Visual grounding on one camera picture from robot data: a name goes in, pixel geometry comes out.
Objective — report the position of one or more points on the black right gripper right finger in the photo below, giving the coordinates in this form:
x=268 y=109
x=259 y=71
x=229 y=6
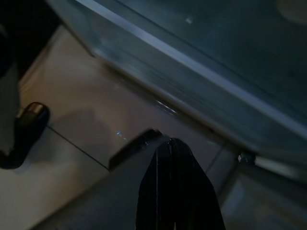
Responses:
x=194 y=191

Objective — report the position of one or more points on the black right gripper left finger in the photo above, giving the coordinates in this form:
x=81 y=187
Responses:
x=153 y=196

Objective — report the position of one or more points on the grey steel fridge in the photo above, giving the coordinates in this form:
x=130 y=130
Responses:
x=216 y=48

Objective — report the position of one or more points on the black robot foot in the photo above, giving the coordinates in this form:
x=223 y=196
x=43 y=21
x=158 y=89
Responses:
x=28 y=134

